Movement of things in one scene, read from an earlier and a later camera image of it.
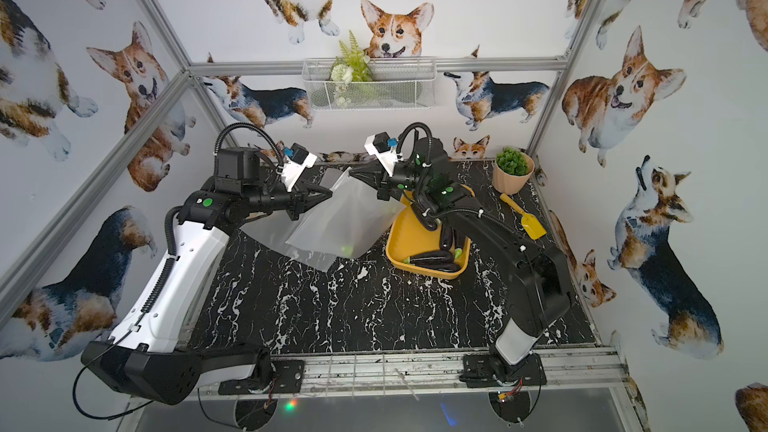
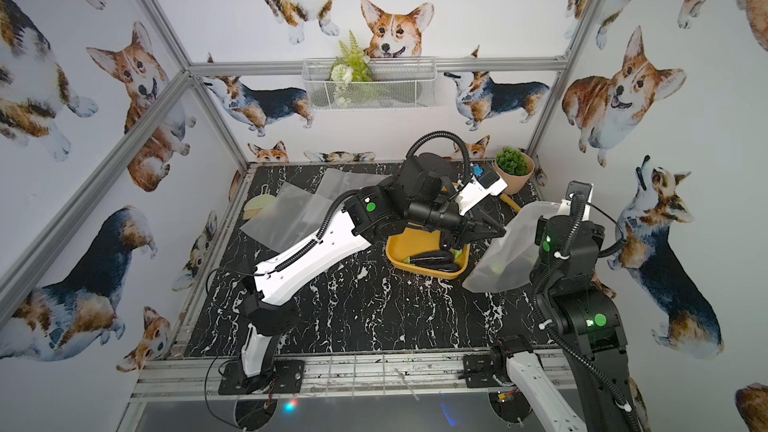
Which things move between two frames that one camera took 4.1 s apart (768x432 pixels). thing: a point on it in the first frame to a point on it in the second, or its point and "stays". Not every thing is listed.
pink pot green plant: x=511 y=171 stays
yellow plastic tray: x=408 y=237 stays
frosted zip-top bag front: x=349 y=221 to x=509 y=262
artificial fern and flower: x=353 y=65 stays
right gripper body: x=388 y=184 to x=546 y=230
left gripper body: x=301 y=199 to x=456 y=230
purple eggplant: x=444 y=263 stays
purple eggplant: x=433 y=258 stays
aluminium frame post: x=94 y=188 stays
